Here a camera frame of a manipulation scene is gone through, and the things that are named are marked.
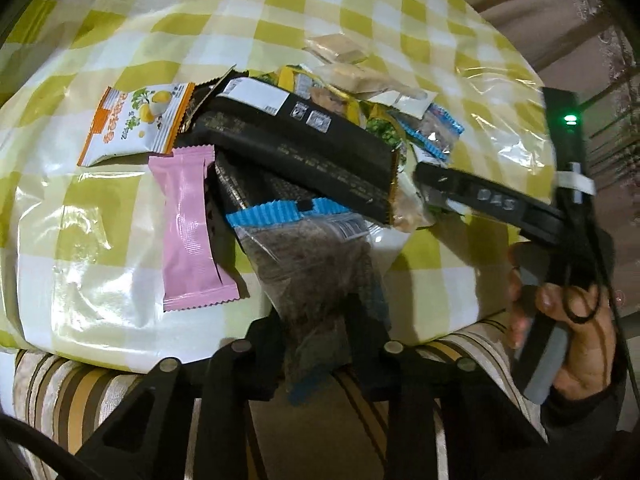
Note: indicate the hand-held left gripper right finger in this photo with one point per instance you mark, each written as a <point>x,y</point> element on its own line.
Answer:
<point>367,350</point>

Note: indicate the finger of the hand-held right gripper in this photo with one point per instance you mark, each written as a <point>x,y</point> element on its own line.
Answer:
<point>435,180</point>

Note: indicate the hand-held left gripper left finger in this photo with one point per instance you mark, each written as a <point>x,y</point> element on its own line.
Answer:
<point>262,360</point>

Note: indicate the clear beige snack packet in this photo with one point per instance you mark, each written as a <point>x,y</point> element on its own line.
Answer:
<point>410,215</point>

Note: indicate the clear blue-edged dark snack bag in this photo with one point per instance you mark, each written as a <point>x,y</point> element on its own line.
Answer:
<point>310,260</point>

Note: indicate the yellow snack packet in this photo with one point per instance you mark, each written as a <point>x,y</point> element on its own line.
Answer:
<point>300,80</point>

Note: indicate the person's right forearm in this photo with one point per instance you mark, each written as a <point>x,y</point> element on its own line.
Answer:
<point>580,415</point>

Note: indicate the person's right hand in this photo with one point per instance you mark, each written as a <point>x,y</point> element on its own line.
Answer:
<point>585,360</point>

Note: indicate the blue-edged nut packet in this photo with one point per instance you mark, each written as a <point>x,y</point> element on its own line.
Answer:
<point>435,132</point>

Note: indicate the green pea snack packet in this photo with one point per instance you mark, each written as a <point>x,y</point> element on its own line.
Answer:
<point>382,132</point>

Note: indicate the clear round cookie packet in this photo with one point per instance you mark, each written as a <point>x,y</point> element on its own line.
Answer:
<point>360,80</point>

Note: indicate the pink snack packet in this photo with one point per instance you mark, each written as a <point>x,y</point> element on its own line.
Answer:
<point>190,220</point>

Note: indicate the large black snack packet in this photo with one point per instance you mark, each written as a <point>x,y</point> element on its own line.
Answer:
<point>280,150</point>

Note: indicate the clear square cracker packet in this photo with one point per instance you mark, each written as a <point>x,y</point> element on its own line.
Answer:
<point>335,47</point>

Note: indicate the black ribbed snack packet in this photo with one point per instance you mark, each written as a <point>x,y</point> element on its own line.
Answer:
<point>250,185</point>

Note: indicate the yellow checkered tablecloth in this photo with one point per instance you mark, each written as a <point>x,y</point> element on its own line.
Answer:
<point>350,0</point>

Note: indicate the striped sofa cushion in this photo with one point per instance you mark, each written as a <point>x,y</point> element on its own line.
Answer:
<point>60,385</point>

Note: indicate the orange white snack packet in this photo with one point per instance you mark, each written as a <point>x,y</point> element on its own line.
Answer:
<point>130,120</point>

